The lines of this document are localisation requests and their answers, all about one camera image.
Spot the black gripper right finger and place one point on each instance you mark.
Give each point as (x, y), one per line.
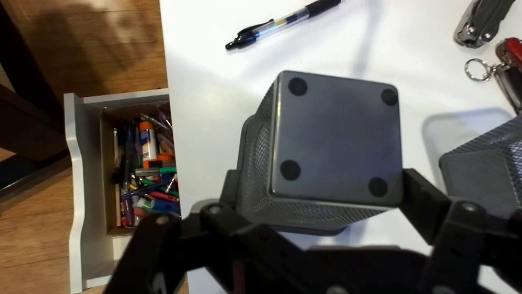
(464, 238)

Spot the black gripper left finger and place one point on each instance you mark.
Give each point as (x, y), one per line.
(242, 256)

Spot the mesh pen holder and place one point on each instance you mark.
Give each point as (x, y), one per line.
(321, 152)
(489, 170)

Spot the black pen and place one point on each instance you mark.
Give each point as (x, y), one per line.
(251, 34)

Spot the upright mesh pen holder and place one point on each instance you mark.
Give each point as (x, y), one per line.
(489, 170)

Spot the pens in drawer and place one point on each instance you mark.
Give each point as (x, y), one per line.
(146, 173)

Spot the open white drawer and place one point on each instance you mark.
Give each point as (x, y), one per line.
(96, 242)

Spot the red pocket knife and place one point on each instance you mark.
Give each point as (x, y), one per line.
(508, 72)

